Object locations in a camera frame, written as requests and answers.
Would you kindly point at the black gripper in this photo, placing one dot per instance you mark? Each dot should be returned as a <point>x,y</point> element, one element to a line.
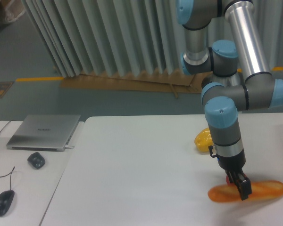
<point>233,166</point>

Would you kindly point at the orange baguette bread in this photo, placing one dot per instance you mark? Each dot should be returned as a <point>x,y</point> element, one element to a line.
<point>261,191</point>

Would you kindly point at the black computer mouse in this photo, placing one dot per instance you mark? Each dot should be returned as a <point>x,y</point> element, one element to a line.
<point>6,199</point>

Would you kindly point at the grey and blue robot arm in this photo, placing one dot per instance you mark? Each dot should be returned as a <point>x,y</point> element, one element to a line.
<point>221,102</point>

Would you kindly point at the red bell pepper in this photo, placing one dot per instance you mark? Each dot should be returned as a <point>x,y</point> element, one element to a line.
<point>227,180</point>

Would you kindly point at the yellow bell pepper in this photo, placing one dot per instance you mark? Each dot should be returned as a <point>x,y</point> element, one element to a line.
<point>203,140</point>

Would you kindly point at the brown cardboard sheet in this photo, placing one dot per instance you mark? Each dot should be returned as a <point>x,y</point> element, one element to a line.
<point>174,83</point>

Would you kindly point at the white laptop charging plug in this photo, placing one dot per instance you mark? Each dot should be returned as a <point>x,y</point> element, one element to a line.
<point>69,147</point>

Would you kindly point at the grey folding partition screen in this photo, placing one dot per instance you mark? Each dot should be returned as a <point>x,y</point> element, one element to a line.
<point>132,36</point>

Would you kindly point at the silver closed laptop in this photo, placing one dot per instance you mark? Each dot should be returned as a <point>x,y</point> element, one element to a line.
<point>44,132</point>

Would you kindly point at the black open earbud case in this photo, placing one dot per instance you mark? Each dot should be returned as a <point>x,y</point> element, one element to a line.
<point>36,160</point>

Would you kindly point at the clear plastic bag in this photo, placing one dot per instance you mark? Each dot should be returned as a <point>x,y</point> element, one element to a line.
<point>11,11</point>

